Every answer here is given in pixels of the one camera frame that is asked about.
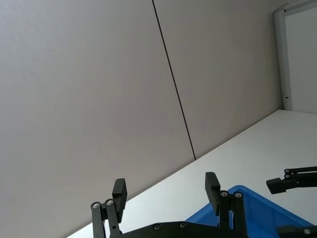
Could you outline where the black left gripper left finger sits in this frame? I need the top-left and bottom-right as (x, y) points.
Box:
(90, 178), (128, 238)

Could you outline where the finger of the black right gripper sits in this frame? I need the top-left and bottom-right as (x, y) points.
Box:
(275, 224), (317, 238)
(265, 166), (317, 195)

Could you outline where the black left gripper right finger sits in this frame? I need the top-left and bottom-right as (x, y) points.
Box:
(205, 172), (249, 236)

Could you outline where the blue plastic bin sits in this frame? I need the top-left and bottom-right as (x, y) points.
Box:
(185, 184), (317, 238)

